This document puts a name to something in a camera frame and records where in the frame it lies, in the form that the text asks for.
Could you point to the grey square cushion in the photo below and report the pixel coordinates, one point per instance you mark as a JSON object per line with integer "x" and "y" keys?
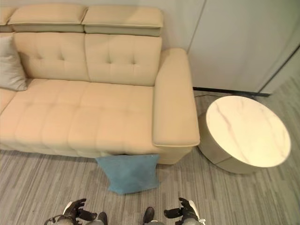
{"x": 10, "y": 68}

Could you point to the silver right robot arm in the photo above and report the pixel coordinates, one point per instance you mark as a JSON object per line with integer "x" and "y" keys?
{"x": 193, "y": 221}

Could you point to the dark robot foot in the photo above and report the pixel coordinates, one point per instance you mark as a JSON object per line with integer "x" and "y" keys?
{"x": 102, "y": 218}
{"x": 148, "y": 215}

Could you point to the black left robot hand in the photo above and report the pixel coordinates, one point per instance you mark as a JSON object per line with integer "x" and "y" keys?
{"x": 76, "y": 209}

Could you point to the dark right robot foot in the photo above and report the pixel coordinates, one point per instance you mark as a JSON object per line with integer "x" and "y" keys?
{"x": 148, "y": 215}

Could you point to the white wall partition panel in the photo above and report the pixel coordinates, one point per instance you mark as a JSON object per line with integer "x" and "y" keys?
{"x": 243, "y": 44}

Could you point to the round marble side table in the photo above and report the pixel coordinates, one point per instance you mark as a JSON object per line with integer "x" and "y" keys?
{"x": 246, "y": 131}

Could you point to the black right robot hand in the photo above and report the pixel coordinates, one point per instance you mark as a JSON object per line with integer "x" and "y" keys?
{"x": 181, "y": 208}

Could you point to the beige leather sofa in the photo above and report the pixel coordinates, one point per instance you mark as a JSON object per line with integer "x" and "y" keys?
{"x": 93, "y": 103}

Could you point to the blue square cushion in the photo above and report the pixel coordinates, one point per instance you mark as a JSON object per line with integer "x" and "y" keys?
{"x": 129, "y": 172}

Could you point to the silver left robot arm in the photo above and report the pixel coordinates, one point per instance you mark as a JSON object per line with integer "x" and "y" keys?
{"x": 57, "y": 220}

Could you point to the dark left robot foot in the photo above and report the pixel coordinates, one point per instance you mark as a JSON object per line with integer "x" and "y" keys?
{"x": 102, "y": 218}

